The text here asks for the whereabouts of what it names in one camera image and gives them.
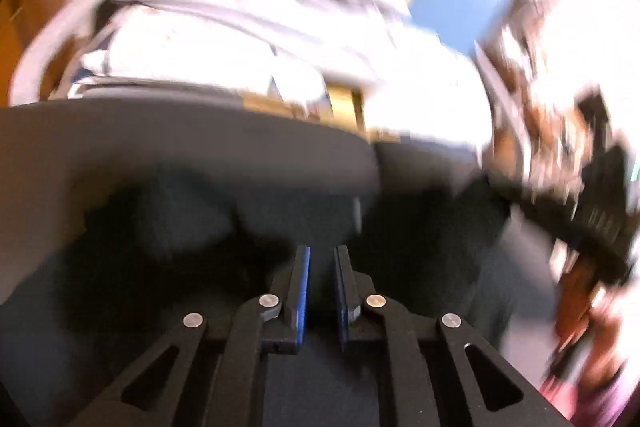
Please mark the white printed cloth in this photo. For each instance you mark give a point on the white printed cloth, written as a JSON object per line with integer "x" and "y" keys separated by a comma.
{"x": 200, "y": 52}

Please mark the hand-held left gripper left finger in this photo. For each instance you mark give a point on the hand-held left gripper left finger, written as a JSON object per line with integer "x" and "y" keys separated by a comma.
{"x": 302, "y": 297}

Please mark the pink patterned curtain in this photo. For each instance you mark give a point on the pink patterned curtain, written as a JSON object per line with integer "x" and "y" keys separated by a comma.
{"x": 575, "y": 7}

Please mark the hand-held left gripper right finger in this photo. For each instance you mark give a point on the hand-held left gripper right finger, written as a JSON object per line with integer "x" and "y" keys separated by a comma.
{"x": 342, "y": 297}

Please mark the cluttered wooden desk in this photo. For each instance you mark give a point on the cluttered wooden desk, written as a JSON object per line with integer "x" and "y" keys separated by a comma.
{"x": 540, "y": 127}

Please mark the black sweater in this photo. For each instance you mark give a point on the black sweater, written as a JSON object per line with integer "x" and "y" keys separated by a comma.
{"x": 175, "y": 257}

